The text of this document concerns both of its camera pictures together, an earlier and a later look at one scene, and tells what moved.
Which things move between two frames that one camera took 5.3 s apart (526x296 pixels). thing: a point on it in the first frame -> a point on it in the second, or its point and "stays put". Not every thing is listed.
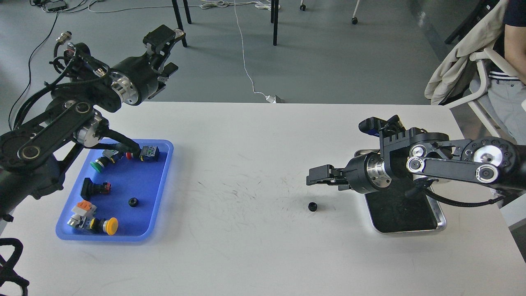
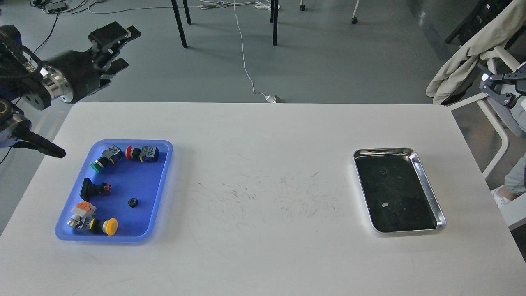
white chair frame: x=473 y=99 -> x=486 y=104
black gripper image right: x=365 y=173 -> x=519 y=76
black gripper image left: x=134 y=79 -> x=72 y=76
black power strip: x=55 y=5 stays put
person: x=504 y=87 -> x=515 y=178
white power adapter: x=271 y=99 stays put
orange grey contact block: x=84 y=207 stays put
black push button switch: x=89 y=188 stays put
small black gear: x=133 y=202 stays put
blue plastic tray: x=120 y=195 stays put
